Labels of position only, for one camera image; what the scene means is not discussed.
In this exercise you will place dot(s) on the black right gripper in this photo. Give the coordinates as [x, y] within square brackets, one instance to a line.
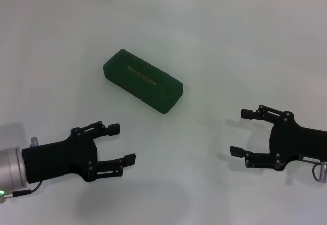
[293, 143]

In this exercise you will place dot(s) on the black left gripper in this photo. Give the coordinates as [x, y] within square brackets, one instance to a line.
[56, 158]

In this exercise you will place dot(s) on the green glasses case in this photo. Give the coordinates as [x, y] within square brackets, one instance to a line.
[143, 82]

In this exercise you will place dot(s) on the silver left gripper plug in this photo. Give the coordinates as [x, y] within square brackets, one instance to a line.
[34, 141]

